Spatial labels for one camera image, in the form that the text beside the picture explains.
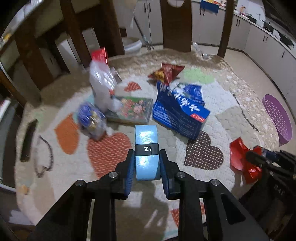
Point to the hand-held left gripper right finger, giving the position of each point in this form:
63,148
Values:
164,173

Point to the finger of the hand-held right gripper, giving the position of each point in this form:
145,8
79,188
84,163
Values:
256,156

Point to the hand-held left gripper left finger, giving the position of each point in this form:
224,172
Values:
130,171

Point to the shiny red wrapper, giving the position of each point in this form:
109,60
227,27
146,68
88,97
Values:
238,155

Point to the light blue cardboard box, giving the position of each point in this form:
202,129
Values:
146,136

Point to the dark red snack bag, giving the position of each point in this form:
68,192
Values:
167,71

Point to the purple perforated floor mat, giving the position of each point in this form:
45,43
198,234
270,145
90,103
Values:
278,118

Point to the heart patterned quilted tablecloth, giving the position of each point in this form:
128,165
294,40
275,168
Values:
226,111

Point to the large torn blue carton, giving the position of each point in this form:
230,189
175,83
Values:
178,113

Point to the floral printed flat box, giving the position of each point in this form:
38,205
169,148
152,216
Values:
134,109

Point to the clear bag of blue wrappers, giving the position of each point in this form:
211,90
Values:
91,118

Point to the clear plastic bag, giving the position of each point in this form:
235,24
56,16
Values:
101,83

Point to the black rectangular device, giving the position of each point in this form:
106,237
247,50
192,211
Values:
29,141

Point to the white kitchen cabinets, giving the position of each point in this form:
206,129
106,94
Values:
259,39

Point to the clear plastic bottle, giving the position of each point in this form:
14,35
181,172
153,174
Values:
198,49

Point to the black gas stove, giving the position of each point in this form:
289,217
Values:
285,38

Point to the white plastic bucket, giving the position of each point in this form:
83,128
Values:
131,46

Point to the black cooking pot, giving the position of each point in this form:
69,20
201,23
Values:
268,26

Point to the metal mop pole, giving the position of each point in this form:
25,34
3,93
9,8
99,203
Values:
143,34

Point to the black range hood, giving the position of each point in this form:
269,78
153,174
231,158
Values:
281,14

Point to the dark wooden chair with hole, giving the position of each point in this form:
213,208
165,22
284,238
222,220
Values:
175,27

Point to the blue cloth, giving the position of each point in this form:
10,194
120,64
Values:
209,7

